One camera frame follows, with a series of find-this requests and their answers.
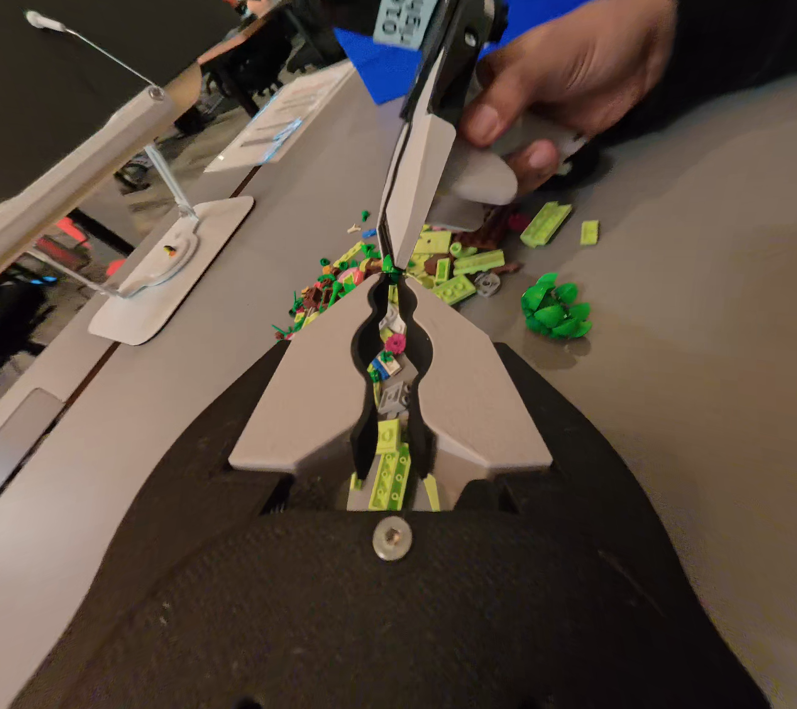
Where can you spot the small lime toy plate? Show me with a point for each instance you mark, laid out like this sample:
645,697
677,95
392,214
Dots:
589,232

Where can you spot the pink arch toy piece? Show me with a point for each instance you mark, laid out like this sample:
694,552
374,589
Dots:
350,276

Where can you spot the black monitor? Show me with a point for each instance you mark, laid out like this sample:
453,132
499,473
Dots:
93,36

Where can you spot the person's right hand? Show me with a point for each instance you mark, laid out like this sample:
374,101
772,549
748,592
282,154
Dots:
591,61

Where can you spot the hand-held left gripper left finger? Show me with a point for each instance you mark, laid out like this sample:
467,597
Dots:
305,404

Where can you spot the lime ridged toy brick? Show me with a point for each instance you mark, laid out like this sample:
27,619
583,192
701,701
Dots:
546,223

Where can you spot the magenta flower toy piece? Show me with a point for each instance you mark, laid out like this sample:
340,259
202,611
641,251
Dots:
518,221

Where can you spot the pile of small toy bricks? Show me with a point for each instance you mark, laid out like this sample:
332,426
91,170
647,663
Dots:
454,279

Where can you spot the green leaf cluster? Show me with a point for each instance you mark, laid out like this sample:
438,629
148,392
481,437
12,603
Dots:
557,307

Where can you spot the brown toy brick plate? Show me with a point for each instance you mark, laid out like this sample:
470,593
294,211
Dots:
492,232

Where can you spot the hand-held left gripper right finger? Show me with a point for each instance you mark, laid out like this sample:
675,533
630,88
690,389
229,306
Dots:
479,404

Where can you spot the laminated paper sheet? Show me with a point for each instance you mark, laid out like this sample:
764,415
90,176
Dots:
280,117

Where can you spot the white desk lamp stand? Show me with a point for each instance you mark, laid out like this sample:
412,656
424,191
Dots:
205,248

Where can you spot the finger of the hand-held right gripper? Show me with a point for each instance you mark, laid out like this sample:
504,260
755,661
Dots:
423,173
385,204

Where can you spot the lime face print tile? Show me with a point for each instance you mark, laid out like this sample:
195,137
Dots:
433,242

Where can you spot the small green bud piece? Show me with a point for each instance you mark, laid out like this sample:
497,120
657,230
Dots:
389,268

